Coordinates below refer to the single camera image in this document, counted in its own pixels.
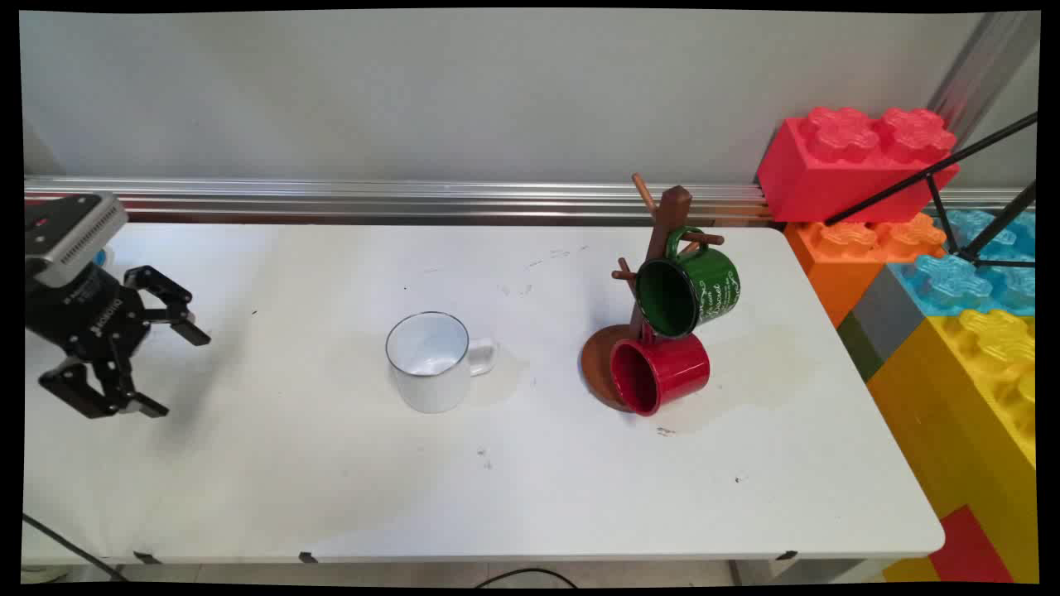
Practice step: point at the green enamel mug white lettering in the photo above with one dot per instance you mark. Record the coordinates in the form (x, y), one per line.
(708, 285)

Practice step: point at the horizontal aluminium rail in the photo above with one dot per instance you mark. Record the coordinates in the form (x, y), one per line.
(414, 201)

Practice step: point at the red giant toy brick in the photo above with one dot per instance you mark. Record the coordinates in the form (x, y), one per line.
(828, 170)

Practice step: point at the yellow giant toy brick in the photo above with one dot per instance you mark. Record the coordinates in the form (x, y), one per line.
(952, 414)

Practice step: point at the small red brick panel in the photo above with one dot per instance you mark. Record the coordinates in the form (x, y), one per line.
(969, 550)

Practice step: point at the dark green giant toy brick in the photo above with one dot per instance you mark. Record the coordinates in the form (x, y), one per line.
(861, 348)

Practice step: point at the orange giant toy brick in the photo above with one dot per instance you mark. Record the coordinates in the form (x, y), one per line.
(836, 265)

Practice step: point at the red enamel mug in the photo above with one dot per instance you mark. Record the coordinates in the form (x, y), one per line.
(675, 368)

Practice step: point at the upright aluminium post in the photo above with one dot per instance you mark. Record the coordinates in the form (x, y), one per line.
(981, 66)

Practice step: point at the black tripod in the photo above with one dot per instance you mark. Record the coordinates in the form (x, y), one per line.
(936, 170)

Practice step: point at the blue giant toy brick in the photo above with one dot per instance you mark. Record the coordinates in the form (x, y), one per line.
(952, 281)

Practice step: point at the grey giant toy brick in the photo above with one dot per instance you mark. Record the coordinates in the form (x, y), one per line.
(890, 319)

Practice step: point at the brown wooden mug tree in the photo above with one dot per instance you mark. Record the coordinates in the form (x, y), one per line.
(675, 209)

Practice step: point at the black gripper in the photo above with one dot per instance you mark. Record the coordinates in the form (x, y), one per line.
(79, 319)

